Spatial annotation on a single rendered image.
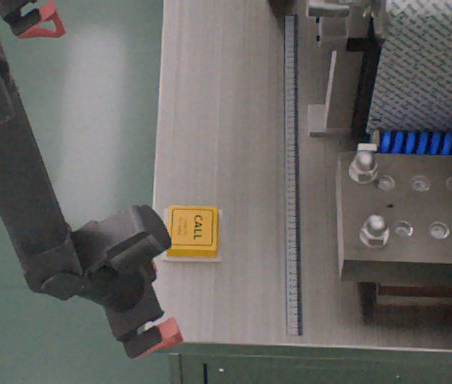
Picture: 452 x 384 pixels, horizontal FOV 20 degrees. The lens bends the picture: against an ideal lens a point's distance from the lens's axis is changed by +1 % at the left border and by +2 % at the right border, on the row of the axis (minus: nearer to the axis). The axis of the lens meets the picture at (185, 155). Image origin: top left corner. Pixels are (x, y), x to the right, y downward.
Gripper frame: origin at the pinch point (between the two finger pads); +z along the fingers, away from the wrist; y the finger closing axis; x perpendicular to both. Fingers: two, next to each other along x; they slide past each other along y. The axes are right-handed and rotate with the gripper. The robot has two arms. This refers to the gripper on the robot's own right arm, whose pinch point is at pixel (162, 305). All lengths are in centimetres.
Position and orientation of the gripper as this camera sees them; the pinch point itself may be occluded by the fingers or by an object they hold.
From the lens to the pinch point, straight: 154.4
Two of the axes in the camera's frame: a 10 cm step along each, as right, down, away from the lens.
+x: -8.1, 5.2, 2.7
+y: -3.3, -7.9, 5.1
